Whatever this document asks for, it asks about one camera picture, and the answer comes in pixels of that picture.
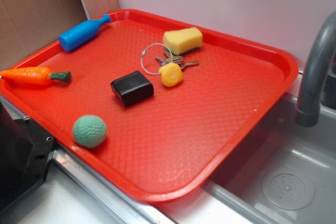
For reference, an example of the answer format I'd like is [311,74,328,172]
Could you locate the red plastic tray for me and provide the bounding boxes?
[1,9,298,203]

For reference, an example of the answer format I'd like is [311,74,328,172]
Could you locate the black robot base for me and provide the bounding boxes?
[1,105,55,213]

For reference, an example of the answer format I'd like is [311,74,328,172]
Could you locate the orange toy carrot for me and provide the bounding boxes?
[1,67,72,86]

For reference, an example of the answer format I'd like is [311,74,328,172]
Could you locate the black rectangular block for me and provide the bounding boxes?
[110,70,154,107]

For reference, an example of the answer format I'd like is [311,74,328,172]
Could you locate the yellow sponge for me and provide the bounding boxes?
[163,27,203,55]

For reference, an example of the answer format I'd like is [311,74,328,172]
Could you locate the yellow toy cup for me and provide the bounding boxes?
[159,63,183,87]

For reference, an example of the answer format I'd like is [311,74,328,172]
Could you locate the wire key ring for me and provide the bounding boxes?
[141,44,173,76]

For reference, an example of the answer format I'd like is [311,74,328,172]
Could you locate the blue toy bottle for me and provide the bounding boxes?
[58,14,111,52]

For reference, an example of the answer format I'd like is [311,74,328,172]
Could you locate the brown cardboard panel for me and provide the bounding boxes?
[1,0,86,70]

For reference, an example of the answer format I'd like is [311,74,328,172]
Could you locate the grey plastic sink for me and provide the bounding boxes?
[204,94,335,223]

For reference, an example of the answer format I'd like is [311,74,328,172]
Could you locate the grey toy faucet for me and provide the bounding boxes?
[295,12,335,127]

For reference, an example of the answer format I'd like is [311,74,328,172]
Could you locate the silver keys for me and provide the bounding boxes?
[155,50,200,70]

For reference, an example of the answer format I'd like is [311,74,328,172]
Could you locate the green textured ball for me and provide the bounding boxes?
[72,115,107,149]

